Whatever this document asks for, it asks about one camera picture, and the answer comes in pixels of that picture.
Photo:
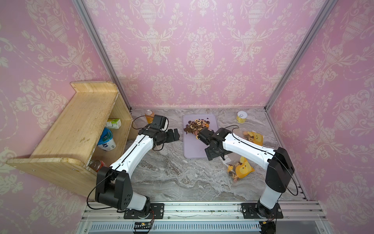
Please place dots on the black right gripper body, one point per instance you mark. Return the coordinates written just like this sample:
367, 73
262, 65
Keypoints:
212, 153

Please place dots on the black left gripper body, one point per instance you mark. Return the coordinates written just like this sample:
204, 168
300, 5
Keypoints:
161, 132

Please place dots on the ziploc bag with yellow chick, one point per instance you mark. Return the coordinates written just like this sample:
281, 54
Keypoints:
238, 167

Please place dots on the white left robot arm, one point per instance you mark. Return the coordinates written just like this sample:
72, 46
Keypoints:
113, 184

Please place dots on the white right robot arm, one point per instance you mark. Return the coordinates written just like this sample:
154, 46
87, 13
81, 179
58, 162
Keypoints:
277, 163

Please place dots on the pile of assorted cookies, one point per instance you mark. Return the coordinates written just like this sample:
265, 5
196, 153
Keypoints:
196, 126

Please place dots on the orange Schweppes soda can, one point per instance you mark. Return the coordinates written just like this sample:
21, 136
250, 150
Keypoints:
149, 114

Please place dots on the lilac plastic tray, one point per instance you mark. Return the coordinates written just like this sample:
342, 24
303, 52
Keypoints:
193, 148

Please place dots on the yellow tin can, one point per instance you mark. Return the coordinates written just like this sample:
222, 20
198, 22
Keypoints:
241, 116

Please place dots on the green white carton box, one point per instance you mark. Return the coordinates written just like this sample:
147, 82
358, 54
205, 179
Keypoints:
113, 123

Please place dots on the blue lid white tub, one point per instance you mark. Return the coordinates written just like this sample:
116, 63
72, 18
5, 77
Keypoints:
106, 141

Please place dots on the wooden shelf unit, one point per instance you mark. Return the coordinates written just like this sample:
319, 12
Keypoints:
64, 154

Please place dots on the red soda can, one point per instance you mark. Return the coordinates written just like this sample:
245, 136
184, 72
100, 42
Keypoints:
96, 165

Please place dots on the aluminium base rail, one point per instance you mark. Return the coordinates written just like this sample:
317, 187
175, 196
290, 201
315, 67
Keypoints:
207, 217

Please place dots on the aluminium frame post left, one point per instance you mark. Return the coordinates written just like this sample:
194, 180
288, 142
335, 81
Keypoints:
98, 44

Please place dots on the aluminium frame post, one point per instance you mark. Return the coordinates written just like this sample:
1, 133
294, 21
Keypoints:
311, 33
98, 44

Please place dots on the aluminium frame post right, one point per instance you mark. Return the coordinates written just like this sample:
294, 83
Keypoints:
311, 33

